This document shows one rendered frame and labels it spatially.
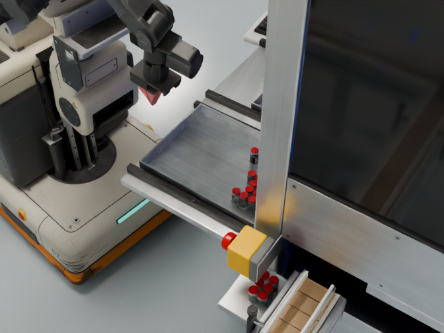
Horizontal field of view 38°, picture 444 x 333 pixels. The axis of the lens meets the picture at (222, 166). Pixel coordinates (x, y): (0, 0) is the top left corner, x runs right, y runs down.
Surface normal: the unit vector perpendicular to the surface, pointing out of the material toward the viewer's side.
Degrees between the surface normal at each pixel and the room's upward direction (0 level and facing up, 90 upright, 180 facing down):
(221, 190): 0
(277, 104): 90
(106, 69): 98
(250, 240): 0
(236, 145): 0
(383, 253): 90
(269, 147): 90
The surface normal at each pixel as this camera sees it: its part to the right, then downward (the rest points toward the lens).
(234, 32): 0.00, -0.67
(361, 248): -0.56, 0.62
